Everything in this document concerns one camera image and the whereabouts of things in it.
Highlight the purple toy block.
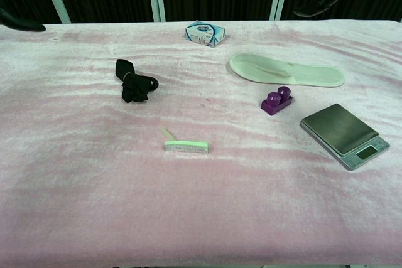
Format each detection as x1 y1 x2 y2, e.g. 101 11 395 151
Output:
260 85 295 117

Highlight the white disposable slipper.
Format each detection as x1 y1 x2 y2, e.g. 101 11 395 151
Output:
228 53 346 88

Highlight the pink plush table cloth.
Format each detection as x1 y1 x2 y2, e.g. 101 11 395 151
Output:
0 19 402 265

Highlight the white stick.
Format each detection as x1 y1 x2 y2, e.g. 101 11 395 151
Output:
163 141 209 154

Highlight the silver digital kitchen scale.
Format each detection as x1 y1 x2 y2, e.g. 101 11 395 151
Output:
300 103 391 171

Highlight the black fabric bundle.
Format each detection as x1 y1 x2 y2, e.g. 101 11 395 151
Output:
114 58 160 104

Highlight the small white block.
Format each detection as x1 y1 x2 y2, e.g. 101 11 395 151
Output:
160 126 174 142

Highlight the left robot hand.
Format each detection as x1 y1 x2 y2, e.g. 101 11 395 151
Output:
0 7 47 33

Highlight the blue white tissue packet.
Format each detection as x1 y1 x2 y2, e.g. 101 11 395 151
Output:
184 19 229 48

